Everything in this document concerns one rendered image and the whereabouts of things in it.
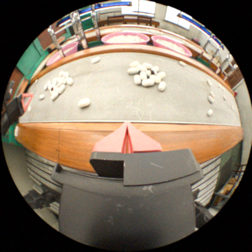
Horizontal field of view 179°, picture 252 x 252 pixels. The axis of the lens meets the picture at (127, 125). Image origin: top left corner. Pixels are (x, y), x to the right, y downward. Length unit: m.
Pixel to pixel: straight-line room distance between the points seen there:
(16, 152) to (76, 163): 1.51
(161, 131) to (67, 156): 0.22
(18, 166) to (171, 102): 1.82
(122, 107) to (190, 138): 0.18
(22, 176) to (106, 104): 1.72
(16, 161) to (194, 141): 1.81
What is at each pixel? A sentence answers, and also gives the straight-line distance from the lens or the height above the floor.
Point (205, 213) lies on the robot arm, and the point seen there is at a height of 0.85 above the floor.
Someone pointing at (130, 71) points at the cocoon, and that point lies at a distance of 0.28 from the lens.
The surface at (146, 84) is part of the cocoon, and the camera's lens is 0.25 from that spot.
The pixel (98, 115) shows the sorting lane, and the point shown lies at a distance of 0.23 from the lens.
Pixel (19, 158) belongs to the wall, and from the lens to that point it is 1.69.
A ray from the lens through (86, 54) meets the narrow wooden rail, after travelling 0.44.
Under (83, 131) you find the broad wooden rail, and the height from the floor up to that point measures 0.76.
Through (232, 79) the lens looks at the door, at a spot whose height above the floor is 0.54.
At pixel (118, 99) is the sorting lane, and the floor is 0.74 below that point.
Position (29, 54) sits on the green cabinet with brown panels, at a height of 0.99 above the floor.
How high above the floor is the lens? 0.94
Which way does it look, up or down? 77 degrees down
